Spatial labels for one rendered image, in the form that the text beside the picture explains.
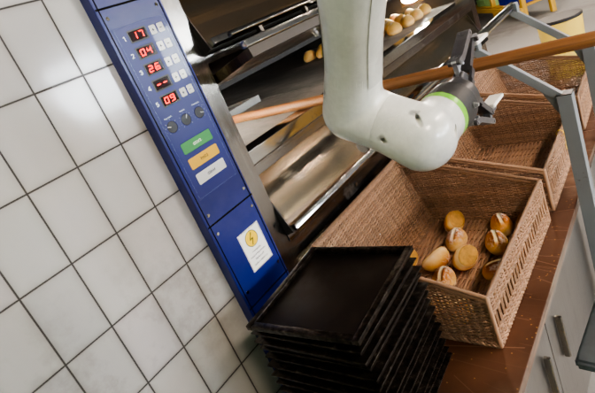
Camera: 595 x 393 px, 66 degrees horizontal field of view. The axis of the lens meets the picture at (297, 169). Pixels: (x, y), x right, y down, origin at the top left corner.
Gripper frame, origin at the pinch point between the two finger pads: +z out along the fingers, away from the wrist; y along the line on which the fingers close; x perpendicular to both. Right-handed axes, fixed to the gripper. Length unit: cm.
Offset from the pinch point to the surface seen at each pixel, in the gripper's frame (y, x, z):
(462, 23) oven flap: 12, -59, 144
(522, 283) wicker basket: 59, -6, 1
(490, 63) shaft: 0.4, -0.9, 4.8
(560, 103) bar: 27, 1, 44
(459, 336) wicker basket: 60, -16, -19
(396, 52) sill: 3, -56, 65
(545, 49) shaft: 0.1, 10.4, 4.9
